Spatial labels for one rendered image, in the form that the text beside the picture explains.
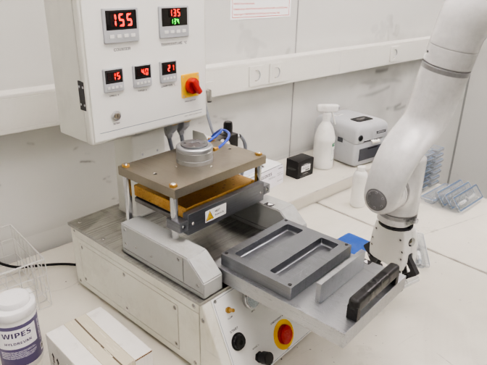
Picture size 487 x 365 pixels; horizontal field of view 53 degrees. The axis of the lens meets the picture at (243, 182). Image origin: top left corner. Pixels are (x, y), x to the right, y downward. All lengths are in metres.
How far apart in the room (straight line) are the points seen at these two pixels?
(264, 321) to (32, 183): 0.75
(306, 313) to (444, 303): 0.56
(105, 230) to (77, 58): 0.40
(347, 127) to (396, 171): 0.98
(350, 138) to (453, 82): 0.99
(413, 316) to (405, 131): 0.47
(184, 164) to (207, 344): 0.36
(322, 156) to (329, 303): 1.09
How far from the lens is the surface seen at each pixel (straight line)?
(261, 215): 1.13
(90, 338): 1.01
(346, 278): 0.91
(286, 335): 1.06
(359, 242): 1.51
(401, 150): 0.98
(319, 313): 0.84
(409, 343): 1.17
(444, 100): 0.99
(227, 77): 1.66
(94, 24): 1.02
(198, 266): 0.91
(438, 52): 0.97
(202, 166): 1.02
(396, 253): 1.14
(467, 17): 0.96
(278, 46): 1.88
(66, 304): 1.27
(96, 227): 1.19
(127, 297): 1.13
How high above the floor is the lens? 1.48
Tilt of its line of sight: 23 degrees down
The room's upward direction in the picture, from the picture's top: 1 degrees clockwise
